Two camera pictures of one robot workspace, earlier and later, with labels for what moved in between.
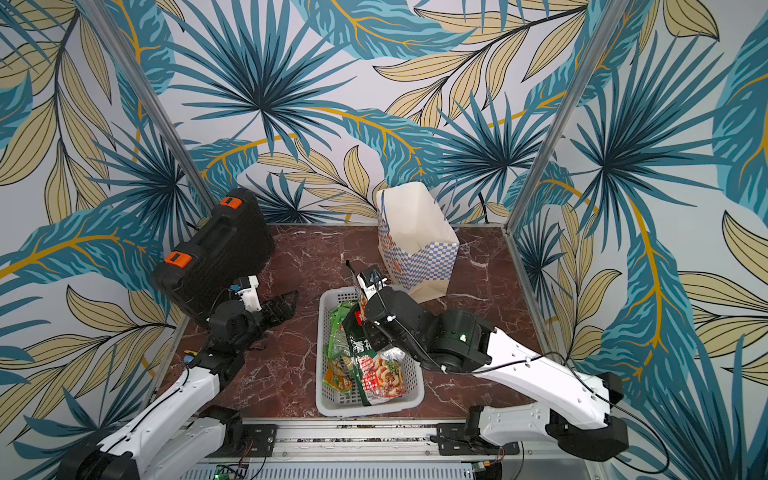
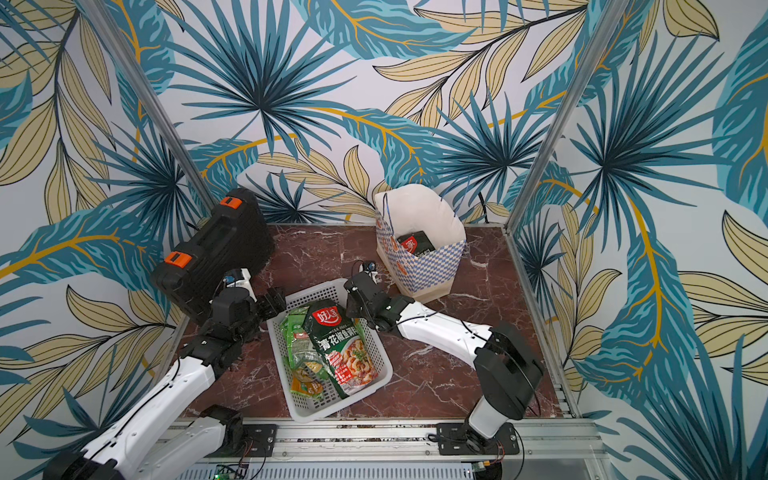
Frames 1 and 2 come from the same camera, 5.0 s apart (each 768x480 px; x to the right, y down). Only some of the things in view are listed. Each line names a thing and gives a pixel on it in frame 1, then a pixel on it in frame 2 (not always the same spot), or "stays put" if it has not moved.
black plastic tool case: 235,242 stays put
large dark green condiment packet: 380,372 -> 342,345
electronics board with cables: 233,471 stays put
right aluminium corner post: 604,31 stays put
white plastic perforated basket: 335,404 -> 310,407
